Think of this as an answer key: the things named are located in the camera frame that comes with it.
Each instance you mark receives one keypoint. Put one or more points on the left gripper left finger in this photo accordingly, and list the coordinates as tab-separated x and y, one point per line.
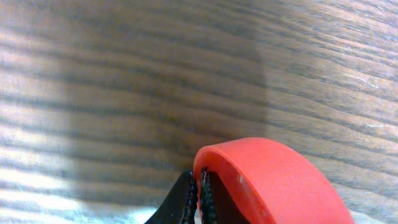
180	204

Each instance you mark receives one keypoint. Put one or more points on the red plastic measuring scoop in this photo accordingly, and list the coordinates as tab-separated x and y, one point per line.
257	180

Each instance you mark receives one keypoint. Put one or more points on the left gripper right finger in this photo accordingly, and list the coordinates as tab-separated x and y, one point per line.
207	202

